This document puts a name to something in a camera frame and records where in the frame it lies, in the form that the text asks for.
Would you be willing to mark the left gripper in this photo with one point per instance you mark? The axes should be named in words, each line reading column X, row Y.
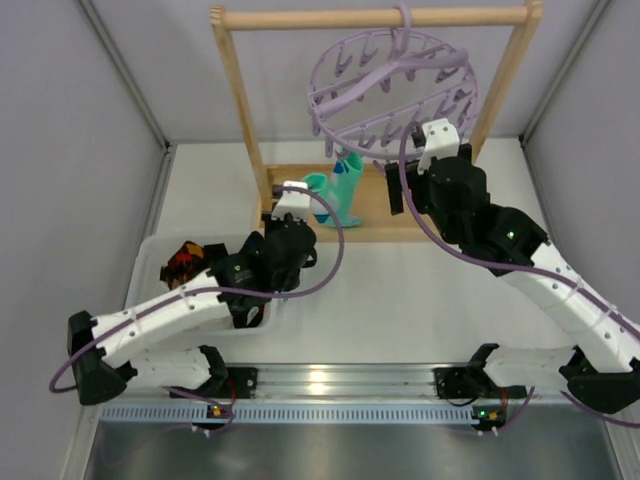
column 279, row 220

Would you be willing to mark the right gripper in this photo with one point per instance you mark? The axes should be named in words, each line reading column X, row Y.
column 396, row 186

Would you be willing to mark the purple round clip hanger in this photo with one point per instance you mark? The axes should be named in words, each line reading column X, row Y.
column 366, row 88

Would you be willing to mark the black red argyle sock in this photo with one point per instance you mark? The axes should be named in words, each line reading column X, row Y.
column 182, row 260

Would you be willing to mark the black sport sock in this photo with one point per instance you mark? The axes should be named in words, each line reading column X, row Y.
column 223, row 250

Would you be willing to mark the mint green sock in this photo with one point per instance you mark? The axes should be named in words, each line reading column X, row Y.
column 320, row 184
column 342, row 186

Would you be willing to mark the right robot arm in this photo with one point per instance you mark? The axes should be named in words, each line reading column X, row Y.
column 600, row 369

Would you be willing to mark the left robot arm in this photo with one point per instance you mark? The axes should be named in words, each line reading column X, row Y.
column 111, row 353

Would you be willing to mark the wooden hanger rack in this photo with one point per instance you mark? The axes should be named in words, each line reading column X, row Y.
column 380, row 227

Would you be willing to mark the white plastic basket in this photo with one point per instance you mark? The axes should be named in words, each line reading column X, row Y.
column 154, row 252

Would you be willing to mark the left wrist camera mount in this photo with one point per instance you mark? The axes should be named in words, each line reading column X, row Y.
column 294, row 201

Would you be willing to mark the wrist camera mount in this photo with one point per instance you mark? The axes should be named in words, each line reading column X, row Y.
column 294, row 201
column 436, row 139

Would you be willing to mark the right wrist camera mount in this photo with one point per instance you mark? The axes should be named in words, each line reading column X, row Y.
column 436, row 139

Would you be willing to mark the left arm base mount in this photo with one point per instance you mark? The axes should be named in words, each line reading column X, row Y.
column 240, row 382

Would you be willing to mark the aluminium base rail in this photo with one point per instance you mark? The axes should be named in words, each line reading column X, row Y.
column 330, row 382

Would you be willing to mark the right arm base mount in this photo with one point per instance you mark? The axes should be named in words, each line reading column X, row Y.
column 452, row 387

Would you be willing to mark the perforated cable duct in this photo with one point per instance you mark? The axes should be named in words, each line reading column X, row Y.
column 301, row 413

